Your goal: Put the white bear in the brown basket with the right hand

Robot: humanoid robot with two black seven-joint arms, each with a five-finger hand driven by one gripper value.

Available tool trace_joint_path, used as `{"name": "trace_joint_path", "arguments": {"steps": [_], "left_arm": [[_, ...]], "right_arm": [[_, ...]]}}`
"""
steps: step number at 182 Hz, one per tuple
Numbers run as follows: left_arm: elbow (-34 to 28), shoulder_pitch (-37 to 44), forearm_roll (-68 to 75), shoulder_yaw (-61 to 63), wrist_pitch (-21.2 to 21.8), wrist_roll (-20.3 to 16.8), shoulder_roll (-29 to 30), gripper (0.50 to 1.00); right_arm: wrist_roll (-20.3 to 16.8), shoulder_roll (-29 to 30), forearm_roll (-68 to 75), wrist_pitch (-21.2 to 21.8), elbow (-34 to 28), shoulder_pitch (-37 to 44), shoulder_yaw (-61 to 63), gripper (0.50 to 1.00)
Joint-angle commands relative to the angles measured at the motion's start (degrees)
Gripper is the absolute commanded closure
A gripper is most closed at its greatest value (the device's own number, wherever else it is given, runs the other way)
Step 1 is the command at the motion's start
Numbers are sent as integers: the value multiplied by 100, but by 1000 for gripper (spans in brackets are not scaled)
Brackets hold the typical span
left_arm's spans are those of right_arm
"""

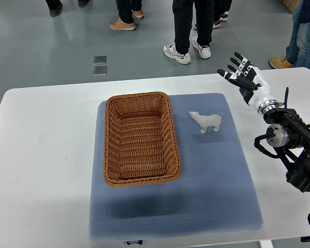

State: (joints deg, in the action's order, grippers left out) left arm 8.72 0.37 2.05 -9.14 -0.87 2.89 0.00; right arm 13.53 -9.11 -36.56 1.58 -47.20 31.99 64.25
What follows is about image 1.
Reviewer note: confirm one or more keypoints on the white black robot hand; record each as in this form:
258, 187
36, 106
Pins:
252, 84

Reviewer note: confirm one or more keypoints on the white bear figurine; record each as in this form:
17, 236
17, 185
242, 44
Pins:
207, 121

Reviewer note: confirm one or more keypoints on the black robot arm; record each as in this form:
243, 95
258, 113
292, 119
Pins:
287, 138

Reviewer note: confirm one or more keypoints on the brown wicker basket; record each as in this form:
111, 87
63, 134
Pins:
140, 144

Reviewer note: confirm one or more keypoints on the person in blue jeans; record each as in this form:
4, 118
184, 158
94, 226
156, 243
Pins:
298, 51

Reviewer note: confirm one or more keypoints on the person with brown white sneakers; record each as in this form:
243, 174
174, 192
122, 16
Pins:
220, 10

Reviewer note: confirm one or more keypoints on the person black trousers white sneakers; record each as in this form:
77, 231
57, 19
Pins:
183, 16

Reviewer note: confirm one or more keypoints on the blue grey foam mat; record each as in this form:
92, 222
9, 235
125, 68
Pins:
214, 192

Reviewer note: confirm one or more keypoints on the person with tan shoes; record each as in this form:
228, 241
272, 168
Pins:
126, 10

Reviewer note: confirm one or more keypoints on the lower metal floor plate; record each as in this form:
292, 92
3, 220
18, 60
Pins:
100, 70

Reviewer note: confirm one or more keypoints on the metal floor plate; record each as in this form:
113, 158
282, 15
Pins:
99, 60
100, 70

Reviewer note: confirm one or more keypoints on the upper metal floor plate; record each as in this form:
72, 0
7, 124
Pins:
99, 60

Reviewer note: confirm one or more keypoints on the black label under table edge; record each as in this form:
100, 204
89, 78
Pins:
140, 242

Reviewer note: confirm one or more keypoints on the person at top left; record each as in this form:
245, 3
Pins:
55, 6

